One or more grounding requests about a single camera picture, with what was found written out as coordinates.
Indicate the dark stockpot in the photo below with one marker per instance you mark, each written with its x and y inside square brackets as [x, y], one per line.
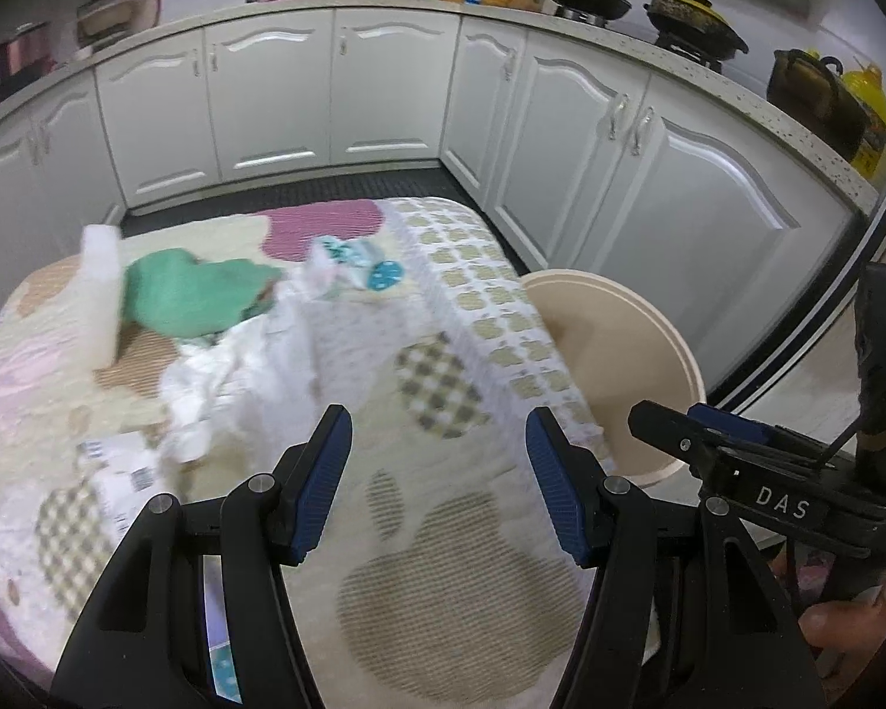
[812, 103]

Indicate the white foam block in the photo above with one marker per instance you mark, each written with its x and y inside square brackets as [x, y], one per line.
[102, 295]

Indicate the person's right hand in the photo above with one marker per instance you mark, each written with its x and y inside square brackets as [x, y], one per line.
[849, 628]

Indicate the white barcode label packet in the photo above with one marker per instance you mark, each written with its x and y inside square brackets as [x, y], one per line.
[118, 473]

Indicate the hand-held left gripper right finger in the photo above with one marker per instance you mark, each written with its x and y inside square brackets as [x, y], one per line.
[557, 487]

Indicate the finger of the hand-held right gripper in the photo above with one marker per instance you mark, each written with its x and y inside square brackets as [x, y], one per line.
[664, 428]
[738, 428]

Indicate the beige plastic bucket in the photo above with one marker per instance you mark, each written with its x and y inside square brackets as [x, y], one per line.
[605, 354]

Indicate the yellow oil bottle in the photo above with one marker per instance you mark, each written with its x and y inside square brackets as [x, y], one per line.
[875, 111]

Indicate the speckled stone countertop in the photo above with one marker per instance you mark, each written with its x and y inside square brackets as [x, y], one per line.
[384, 3]

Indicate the small blue dotted packet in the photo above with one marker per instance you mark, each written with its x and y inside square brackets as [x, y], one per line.
[384, 275]

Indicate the black gas stove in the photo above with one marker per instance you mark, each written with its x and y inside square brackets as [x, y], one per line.
[698, 55]

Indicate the apple print blanket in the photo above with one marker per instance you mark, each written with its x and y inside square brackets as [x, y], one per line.
[443, 605]

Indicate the small blue white wrapper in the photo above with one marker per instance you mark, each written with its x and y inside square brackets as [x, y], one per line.
[339, 255]

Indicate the yellow lidded clay pot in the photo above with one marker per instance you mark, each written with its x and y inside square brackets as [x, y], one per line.
[690, 18]

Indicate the green cloth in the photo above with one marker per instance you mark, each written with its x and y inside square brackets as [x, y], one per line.
[184, 295]

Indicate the row of white cabinet doors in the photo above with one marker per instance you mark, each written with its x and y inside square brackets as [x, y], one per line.
[384, 96]

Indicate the copper rice cooker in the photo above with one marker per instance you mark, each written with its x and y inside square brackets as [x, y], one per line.
[15, 59]

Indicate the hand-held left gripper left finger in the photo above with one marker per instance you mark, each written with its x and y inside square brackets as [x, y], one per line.
[321, 487]

